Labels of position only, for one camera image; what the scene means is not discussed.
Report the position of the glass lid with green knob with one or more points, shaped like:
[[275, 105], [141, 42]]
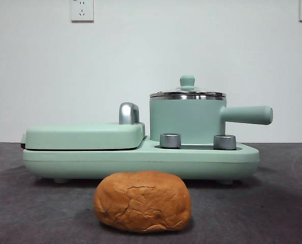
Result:
[[187, 80]]

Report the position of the brown potato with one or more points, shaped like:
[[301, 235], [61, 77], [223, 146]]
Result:
[[140, 203]]

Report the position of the mint green steamer pot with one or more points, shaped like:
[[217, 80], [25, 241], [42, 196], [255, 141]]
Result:
[[186, 117]]

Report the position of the silver control knob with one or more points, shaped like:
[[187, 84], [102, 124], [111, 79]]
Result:
[[170, 141], [224, 142]]

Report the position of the mint green breakfast machine base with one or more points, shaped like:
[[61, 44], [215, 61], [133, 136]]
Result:
[[140, 162]]

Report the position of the mint green griddle cover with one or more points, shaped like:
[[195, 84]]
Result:
[[79, 136]]

